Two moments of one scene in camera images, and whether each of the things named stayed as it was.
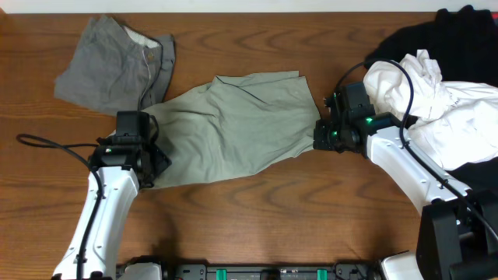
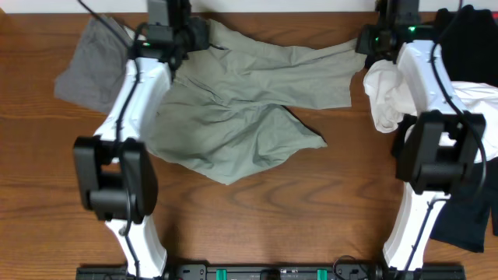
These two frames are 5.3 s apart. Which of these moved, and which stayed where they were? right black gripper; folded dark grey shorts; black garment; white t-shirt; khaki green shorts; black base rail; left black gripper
Moved: right black gripper; khaki green shorts; left black gripper
Stayed: black base rail; white t-shirt; black garment; folded dark grey shorts
